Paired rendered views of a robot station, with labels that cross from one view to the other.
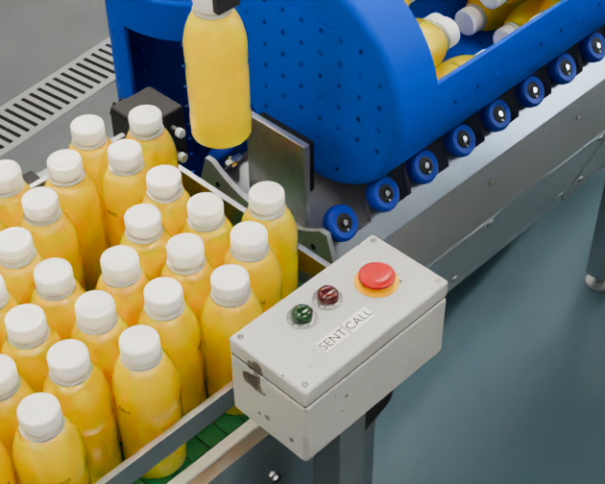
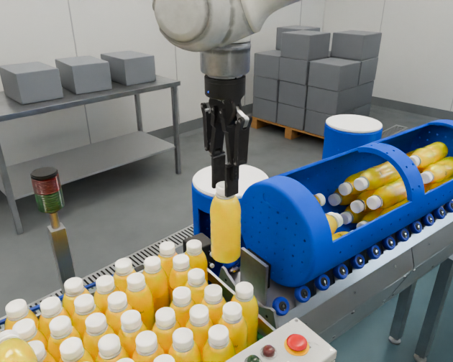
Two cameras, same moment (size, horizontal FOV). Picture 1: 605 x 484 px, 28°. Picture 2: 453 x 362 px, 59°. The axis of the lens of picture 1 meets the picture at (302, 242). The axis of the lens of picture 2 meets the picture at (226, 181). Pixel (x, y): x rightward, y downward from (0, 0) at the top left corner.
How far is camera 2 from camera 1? 0.40 m
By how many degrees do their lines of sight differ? 18
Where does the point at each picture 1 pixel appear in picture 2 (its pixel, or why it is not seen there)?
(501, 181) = (359, 293)
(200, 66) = (216, 221)
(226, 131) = (226, 254)
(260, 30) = (251, 211)
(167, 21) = not seen: hidden behind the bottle
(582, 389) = not seen: outside the picture
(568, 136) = (390, 274)
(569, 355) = not seen: outside the picture
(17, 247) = (117, 302)
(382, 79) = (305, 237)
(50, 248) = (136, 303)
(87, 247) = (158, 304)
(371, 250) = (294, 326)
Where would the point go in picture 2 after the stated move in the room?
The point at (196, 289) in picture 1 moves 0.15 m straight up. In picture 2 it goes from (202, 335) to (200, 276)
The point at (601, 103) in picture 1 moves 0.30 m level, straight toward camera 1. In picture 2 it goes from (405, 261) to (397, 325)
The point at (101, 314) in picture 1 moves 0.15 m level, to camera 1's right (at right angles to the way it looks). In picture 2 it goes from (147, 345) to (229, 355)
